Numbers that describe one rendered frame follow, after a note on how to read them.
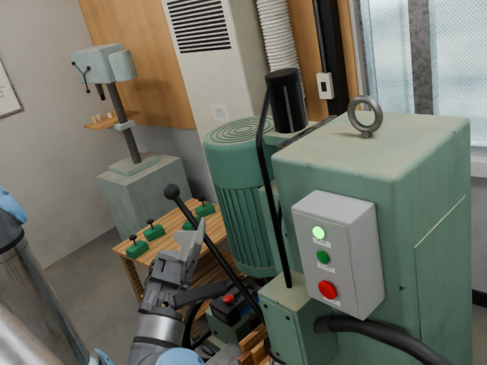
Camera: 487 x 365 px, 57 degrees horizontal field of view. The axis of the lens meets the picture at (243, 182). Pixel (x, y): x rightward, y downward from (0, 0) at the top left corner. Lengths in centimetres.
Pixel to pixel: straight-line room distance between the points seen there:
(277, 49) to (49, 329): 167
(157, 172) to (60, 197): 107
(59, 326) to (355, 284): 83
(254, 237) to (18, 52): 313
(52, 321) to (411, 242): 88
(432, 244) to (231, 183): 38
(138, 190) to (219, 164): 232
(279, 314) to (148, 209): 254
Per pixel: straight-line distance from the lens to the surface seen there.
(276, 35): 233
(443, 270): 76
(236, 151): 83
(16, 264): 113
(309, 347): 79
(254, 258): 95
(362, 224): 59
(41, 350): 82
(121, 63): 292
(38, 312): 120
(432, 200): 67
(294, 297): 75
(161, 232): 268
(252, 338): 119
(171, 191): 93
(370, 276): 64
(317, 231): 60
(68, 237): 410
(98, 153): 409
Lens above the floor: 178
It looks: 24 degrees down
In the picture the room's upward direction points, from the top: 14 degrees counter-clockwise
